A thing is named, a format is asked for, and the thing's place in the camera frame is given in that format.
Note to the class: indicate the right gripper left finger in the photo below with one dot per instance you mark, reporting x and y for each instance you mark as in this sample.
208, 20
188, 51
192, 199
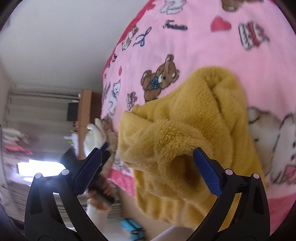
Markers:
53, 210

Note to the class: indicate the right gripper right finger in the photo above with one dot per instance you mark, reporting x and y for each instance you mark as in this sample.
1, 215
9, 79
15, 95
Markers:
240, 211

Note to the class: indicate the mustard yellow fleece garment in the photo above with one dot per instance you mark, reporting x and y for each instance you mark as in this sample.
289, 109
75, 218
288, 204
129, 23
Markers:
157, 141

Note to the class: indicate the white sleeve forearm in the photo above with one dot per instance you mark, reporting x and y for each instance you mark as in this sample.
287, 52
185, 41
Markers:
97, 211

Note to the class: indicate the person's left hand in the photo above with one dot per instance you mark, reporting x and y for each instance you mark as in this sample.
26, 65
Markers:
95, 198

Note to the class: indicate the white plush toy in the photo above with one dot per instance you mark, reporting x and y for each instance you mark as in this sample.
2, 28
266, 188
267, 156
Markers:
95, 137

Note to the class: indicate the brown teddy bear plush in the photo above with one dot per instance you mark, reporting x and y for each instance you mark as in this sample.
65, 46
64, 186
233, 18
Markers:
112, 140

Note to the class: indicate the blue box on floor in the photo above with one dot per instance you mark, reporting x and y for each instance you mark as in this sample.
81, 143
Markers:
133, 230

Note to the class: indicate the black speaker box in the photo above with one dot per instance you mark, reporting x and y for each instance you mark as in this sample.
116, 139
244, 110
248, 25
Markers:
72, 111

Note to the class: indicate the wooden cabinet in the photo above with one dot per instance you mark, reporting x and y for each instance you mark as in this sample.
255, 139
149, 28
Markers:
90, 104

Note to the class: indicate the pink cartoon print blanket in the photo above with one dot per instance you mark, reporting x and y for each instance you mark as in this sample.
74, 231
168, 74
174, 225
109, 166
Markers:
169, 40

